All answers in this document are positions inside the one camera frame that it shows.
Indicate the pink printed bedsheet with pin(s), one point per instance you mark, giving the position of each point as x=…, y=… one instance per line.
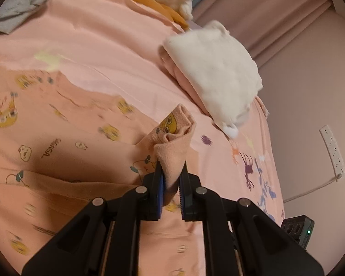
x=103, y=34

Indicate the pink duck-print garment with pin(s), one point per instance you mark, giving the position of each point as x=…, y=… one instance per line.
x=172, y=155

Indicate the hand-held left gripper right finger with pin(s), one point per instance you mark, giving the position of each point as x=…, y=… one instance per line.
x=181, y=204

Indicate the pink curtain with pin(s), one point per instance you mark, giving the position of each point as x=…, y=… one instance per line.
x=261, y=11

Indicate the white folded garment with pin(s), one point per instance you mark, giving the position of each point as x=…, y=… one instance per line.
x=218, y=69

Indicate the grey garment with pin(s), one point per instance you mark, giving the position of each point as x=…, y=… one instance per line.
x=17, y=8

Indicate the white power strip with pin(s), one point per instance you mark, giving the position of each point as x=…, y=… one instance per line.
x=333, y=152

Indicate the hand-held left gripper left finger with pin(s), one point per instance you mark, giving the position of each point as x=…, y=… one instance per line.
x=160, y=189

